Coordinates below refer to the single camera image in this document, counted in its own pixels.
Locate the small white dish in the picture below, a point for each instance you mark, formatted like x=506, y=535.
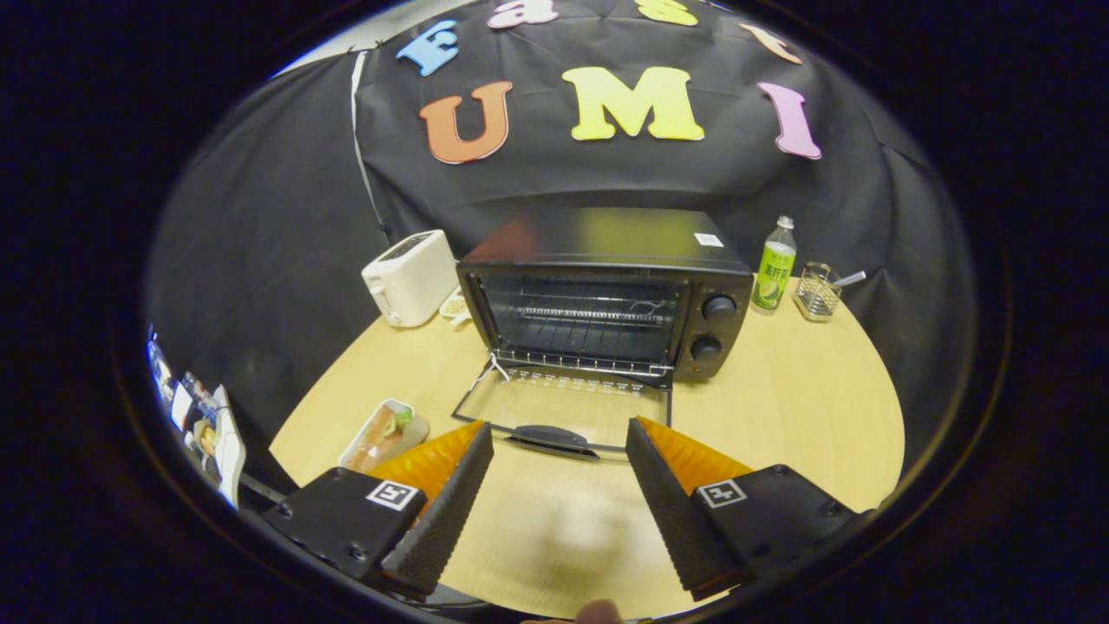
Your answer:
x=455, y=306

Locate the white bread toaster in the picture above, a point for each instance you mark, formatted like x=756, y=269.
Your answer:
x=411, y=277

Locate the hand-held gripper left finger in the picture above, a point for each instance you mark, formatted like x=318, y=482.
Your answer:
x=446, y=511

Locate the green label drink bottle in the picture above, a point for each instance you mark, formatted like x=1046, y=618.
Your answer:
x=774, y=273

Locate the stack of printed magazines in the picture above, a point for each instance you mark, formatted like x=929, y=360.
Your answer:
x=212, y=433

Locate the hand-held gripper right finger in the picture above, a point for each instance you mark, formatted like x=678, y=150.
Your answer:
x=671, y=511

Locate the white bread sandwich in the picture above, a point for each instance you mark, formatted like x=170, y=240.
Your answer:
x=379, y=433

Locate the black toaster oven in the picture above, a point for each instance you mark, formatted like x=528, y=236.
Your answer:
x=606, y=234

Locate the metal spoon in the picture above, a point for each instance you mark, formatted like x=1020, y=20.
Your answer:
x=851, y=278

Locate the white rectangular food tray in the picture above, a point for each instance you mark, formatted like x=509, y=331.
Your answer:
x=416, y=431

